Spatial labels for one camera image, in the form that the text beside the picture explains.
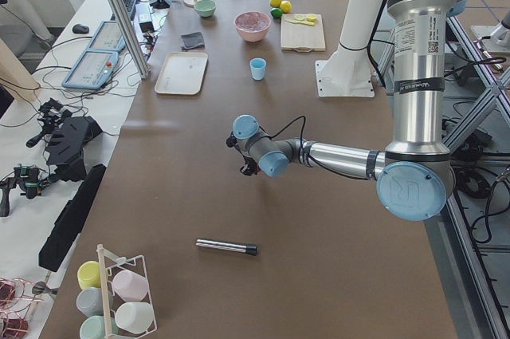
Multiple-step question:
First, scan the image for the grey folded cloth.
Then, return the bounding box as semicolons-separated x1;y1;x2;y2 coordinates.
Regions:
180;32;205;50

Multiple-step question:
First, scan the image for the blue teach pendant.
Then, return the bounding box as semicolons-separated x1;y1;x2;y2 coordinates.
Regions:
62;49;119;91
88;21;126;52

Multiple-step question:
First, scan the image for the aluminium frame post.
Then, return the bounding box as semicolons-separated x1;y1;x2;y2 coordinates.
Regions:
108;0;149;79

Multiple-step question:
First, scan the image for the white cup on rack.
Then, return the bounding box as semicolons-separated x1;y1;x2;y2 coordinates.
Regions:
115;302;155;334

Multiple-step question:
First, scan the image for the mint green bowl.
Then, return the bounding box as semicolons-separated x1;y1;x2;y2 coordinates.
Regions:
194;0;216;18

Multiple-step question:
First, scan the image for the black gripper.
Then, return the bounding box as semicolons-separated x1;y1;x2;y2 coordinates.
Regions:
226;132;257;176

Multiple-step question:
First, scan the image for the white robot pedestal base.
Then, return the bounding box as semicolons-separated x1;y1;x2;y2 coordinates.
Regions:
316;0;383;97

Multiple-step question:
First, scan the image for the cream rabbit tray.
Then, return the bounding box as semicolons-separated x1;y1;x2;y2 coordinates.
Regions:
155;52;208;96

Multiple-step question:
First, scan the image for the light blue plastic cup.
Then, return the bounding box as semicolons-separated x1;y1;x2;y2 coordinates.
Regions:
249;57;267;81

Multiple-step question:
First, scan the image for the green lime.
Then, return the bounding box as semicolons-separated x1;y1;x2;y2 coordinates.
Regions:
270;8;283;19

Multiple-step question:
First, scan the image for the pink cup on rack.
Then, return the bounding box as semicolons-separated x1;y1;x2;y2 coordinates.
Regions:
112;270;149;302

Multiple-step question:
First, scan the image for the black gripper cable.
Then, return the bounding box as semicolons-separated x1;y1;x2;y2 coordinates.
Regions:
270;115;383;180

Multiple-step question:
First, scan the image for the black long plastic case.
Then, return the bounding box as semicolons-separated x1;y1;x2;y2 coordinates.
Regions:
38;164;106;272

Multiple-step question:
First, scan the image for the copper wire rack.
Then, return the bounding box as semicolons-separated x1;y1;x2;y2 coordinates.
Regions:
1;278;41;339

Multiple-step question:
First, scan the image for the pink bowl of ice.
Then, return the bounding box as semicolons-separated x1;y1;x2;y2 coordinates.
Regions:
234;11;272;42

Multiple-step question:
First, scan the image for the steel muddler black tip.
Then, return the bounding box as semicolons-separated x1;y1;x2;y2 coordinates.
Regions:
195;238;258;256

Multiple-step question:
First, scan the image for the steel jigger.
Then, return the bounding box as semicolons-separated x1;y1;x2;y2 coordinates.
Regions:
31;281;58;299

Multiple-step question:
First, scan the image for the grey cup on rack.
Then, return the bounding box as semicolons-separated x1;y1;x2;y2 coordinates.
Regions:
76;287;104;317

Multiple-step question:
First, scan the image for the wooden cutting board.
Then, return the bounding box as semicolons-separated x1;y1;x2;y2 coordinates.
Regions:
280;14;326;52

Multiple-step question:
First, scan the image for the mint cup on rack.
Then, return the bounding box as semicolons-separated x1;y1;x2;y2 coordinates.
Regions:
79;315;106;339

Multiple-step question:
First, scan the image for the black computer mouse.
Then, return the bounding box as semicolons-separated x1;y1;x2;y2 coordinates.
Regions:
72;24;89;34

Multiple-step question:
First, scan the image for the yellow cup on rack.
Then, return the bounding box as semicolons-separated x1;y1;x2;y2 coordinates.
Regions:
76;261;101;290

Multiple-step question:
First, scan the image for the white wire cup rack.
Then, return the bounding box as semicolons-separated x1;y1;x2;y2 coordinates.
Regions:
96;244;158;338

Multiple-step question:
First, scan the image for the yellow plastic knife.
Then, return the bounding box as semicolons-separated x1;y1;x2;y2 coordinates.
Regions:
285;18;316;26

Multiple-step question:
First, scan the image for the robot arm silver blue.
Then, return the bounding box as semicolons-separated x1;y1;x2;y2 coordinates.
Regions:
226;0;466;221

